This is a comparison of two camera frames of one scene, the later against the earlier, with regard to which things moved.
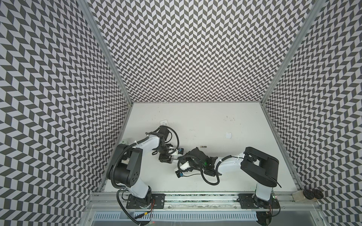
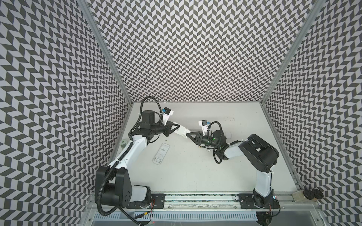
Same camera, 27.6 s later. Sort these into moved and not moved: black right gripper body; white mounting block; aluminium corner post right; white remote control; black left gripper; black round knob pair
Moved: black left gripper; black right gripper body; white remote control; white mounting block
Not moved: black round knob pair; aluminium corner post right
